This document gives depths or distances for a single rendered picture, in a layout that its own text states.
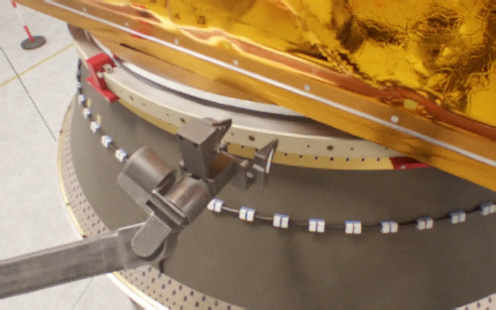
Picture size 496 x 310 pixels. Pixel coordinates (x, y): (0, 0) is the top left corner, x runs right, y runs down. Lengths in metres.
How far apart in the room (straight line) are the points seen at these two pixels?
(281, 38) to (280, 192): 0.37
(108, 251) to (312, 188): 0.45
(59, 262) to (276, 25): 0.47
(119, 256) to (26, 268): 0.14
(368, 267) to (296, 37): 0.58
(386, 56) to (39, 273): 0.56
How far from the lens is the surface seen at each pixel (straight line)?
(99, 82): 0.97
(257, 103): 0.72
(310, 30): 0.54
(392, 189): 0.84
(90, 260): 0.56
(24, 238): 3.06
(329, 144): 0.70
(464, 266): 1.06
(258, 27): 0.60
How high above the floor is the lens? 2.19
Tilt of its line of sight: 47 degrees down
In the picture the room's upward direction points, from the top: 3 degrees counter-clockwise
